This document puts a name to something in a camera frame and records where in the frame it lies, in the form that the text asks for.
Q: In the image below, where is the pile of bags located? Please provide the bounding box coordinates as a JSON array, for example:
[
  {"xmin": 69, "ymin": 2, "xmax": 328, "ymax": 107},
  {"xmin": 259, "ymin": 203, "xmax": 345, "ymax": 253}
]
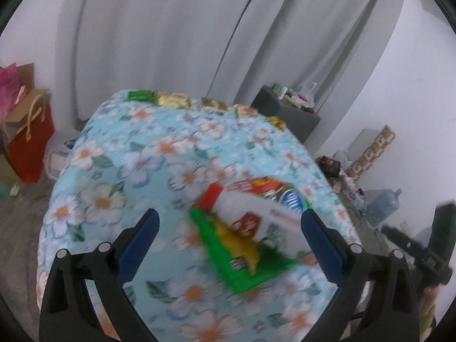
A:
[{"xmin": 316, "ymin": 150, "xmax": 364, "ymax": 200}]

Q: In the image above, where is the yellow wrapper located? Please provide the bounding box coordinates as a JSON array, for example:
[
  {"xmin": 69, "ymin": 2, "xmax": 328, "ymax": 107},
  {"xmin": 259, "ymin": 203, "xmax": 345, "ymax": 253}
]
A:
[{"xmin": 214, "ymin": 221, "xmax": 262, "ymax": 275}]

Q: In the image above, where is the red gift bag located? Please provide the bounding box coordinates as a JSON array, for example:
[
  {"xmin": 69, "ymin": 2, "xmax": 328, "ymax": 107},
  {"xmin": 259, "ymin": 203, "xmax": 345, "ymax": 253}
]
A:
[{"xmin": 6, "ymin": 101, "xmax": 56, "ymax": 183}]

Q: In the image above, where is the white red snack packet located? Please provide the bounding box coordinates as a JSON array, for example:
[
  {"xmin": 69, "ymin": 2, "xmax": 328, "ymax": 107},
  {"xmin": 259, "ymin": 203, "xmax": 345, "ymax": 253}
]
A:
[{"xmin": 170, "ymin": 93, "xmax": 191, "ymax": 109}]

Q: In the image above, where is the brown paper bag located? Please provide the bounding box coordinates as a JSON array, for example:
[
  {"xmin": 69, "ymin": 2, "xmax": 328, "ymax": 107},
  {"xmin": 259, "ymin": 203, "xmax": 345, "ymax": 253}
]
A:
[{"xmin": 3, "ymin": 63, "xmax": 50, "ymax": 132}]

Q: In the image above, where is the patterned cardboard box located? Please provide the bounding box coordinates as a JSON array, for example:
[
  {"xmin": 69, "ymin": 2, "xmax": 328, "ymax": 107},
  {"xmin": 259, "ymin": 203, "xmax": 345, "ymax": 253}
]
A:
[{"xmin": 347, "ymin": 125, "xmax": 396, "ymax": 179}]

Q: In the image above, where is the red blue snack bag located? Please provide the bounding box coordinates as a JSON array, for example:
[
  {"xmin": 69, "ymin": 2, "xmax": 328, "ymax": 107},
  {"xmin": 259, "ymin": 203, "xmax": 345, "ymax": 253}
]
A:
[{"xmin": 230, "ymin": 176, "xmax": 314, "ymax": 218}]

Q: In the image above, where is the dark gold snack packet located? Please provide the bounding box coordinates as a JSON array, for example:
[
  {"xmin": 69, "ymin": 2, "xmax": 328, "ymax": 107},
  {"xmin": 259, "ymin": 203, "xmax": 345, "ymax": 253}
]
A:
[{"xmin": 200, "ymin": 97, "xmax": 228, "ymax": 113}]

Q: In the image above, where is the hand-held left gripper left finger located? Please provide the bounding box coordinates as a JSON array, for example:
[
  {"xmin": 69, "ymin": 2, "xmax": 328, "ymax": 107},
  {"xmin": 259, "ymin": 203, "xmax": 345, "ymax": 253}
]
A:
[{"xmin": 39, "ymin": 208, "xmax": 161, "ymax": 342}]

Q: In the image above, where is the green snack packet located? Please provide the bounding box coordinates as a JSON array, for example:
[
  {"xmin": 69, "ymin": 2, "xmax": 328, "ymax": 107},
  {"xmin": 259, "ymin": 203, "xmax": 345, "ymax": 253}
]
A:
[{"xmin": 128, "ymin": 90, "xmax": 155, "ymax": 103}]

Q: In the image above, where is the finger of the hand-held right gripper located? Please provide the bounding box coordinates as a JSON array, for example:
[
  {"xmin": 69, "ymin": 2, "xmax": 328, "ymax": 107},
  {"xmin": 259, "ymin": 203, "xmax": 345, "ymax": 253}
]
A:
[{"xmin": 381, "ymin": 225, "xmax": 428, "ymax": 257}]

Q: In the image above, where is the floral blue tablecloth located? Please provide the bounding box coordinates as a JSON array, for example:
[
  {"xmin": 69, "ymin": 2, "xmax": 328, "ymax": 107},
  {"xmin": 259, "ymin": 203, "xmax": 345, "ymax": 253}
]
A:
[{"xmin": 36, "ymin": 89, "xmax": 367, "ymax": 342}]

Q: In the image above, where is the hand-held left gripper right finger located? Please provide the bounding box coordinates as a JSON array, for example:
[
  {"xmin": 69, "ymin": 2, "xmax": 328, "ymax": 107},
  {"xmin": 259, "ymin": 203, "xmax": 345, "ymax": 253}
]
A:
[{"xmin": 301, "ymin": 208, "xmax": 421, "ymax": 342}]

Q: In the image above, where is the pink tissue paper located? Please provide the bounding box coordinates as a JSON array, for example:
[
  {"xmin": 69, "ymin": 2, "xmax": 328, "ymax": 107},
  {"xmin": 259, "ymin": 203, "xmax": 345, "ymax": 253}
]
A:
[{"xmin": 0, "ymin": 63, "xmax": 23, "ymax": 118}]

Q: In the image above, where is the clutter of small bottles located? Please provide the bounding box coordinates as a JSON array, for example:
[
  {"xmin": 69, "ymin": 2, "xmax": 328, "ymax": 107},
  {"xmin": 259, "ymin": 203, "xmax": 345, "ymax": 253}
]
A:
[{"xmin": 272, "ymin": 83, "xmax": 318, "ymax": 112}]

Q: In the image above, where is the white cardboard box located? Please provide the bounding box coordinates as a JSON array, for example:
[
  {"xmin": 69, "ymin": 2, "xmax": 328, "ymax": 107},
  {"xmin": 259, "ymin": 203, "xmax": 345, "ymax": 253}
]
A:
[{"xmin": 213, "ymin": 189, "xmax": 309, "ymax": 259}]

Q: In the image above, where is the blue water jug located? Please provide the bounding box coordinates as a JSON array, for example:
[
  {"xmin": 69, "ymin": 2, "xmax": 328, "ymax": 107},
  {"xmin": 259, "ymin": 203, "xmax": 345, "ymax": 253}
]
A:
[{"xmin": 365, "ymin": 188, "xmax": 403, "ymax": 228}]

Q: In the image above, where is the orange white snack packet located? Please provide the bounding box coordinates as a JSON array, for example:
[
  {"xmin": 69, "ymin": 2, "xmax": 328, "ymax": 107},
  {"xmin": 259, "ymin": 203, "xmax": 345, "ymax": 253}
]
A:
[{"xmin": 235, "ymin": 104, "xmax": 260, "ymax": 119}]

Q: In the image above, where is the white plastic tub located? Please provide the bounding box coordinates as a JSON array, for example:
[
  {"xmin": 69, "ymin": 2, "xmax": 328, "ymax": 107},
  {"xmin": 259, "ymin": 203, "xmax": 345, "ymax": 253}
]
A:
[{"xmin": 43, "ymin": 130, "xmax": 84, "ymax": 180}]

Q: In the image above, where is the white curtain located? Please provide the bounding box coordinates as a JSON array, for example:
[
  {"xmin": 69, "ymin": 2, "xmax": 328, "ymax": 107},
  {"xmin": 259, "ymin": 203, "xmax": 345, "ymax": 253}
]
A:
[{"xmin": 55, "ymin": 0, "xmax": 408, "ymax": 132}]

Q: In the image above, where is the white board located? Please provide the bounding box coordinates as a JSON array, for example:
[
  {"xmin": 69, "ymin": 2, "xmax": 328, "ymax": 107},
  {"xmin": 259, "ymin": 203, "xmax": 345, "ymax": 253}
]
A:
[{"xmin": 347, "ymin": 127, "xmax": 382, "ymax": 166}]

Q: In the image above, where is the grey cabinet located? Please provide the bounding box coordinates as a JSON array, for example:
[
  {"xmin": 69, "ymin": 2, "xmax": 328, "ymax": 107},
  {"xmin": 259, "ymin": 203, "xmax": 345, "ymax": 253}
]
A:
[{"xmin": 251, "ymin": 85, "xmax": 321, "ymax": 145}]

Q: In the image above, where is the green plastic packaging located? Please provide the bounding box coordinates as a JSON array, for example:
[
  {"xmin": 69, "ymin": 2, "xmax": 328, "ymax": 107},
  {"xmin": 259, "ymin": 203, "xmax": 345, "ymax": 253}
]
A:
[{"xmin": 190, "ymin": 201, "xmax": 300, "ymax": 294}]

